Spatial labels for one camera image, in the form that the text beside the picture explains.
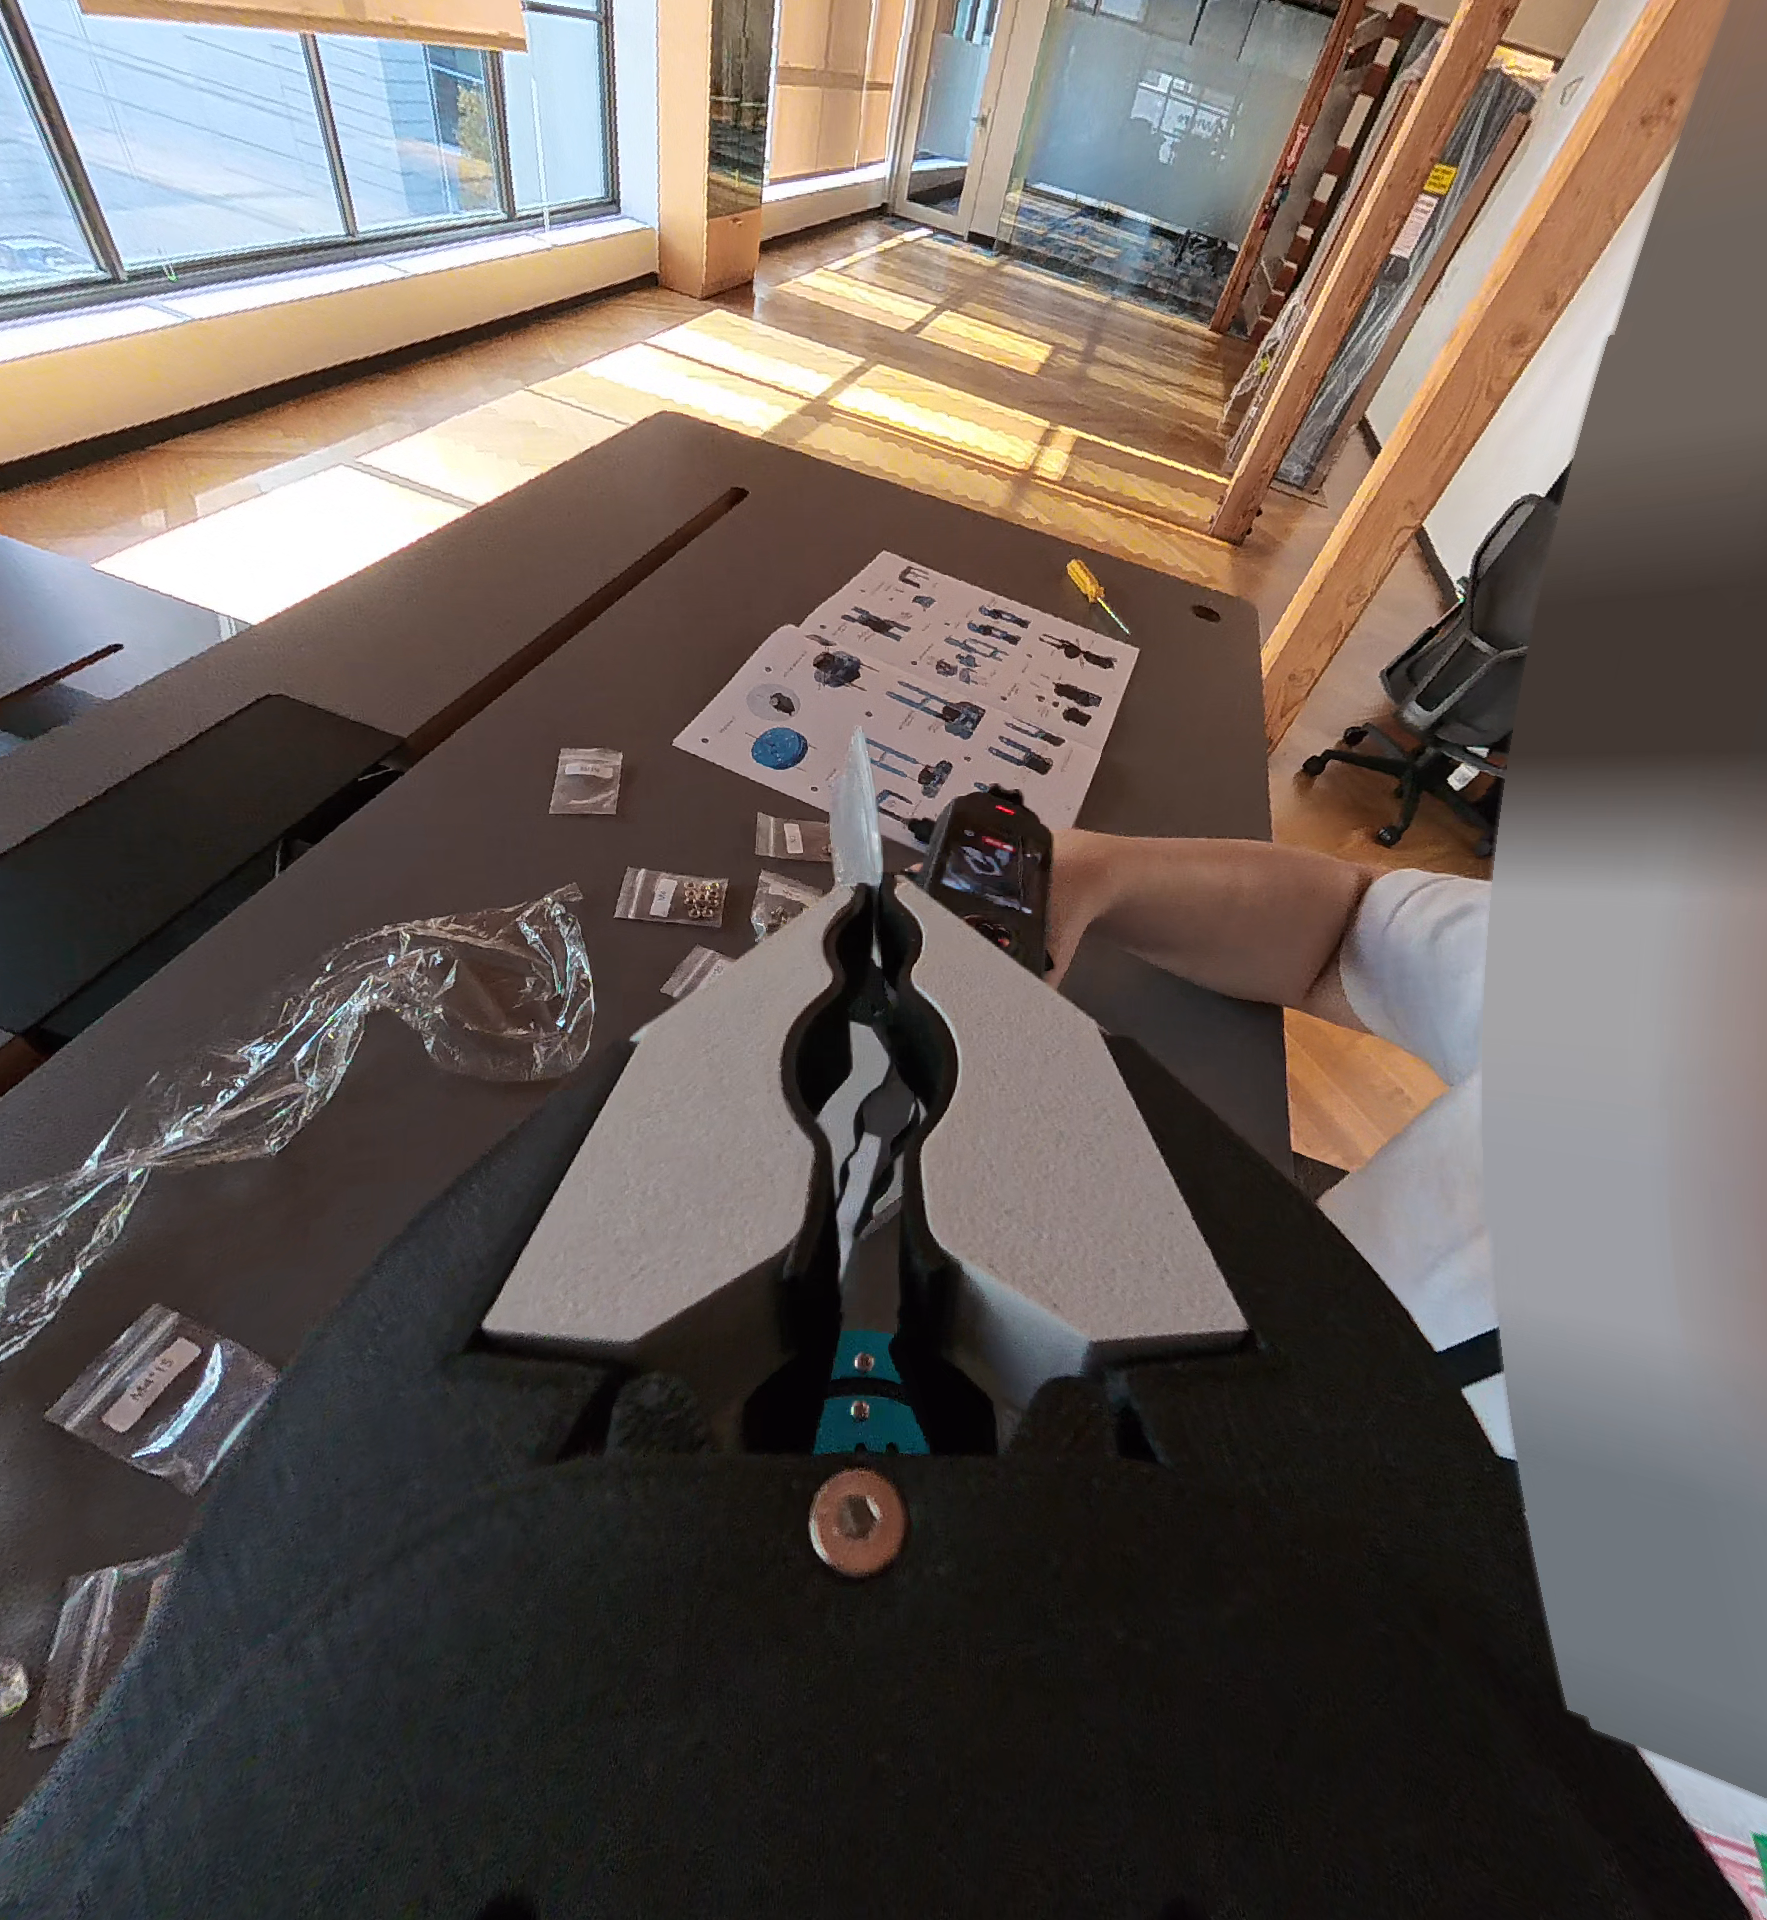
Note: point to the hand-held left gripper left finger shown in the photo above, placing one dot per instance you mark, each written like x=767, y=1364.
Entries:
x=673, y=1186

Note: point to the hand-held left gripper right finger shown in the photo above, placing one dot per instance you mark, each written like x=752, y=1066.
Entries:
x=1062, y=1186

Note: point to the blue metal bracket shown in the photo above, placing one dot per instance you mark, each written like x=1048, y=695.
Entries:
x=867, y=1394

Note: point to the person's right forearm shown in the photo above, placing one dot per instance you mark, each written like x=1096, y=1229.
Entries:
x=1197, y=914

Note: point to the dark grey desk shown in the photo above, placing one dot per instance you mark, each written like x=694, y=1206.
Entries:
x=973, y=495

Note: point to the neighbouring dark desk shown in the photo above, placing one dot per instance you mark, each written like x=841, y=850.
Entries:
x=13, y=585

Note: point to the assembly instruction sheet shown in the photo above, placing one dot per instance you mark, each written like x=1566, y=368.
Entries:
x=943, y=674

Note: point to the person's white shirt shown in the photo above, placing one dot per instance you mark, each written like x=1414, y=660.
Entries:
x=1408, y=960

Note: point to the grey mesh office chair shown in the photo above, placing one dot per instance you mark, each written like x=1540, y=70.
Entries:
x=1468, y=674

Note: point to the leaning dark panels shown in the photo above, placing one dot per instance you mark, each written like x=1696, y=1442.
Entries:
x=1392, y=316

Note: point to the wooden column cabinet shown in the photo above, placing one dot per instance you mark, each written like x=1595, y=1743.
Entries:
x=710, y=241

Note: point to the wooden support beam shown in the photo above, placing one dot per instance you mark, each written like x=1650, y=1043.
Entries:
x=1512, y=345
x=1362, y=255

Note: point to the glass door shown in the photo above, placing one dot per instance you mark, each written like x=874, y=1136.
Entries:
x=957, y=104

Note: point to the large glass window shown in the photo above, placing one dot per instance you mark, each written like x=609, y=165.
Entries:
x=222, y=134

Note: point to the beige roller blind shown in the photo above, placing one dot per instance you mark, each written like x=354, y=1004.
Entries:
x=297, y=19

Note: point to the frosted glass wall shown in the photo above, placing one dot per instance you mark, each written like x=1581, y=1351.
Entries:
x=1169, y=120

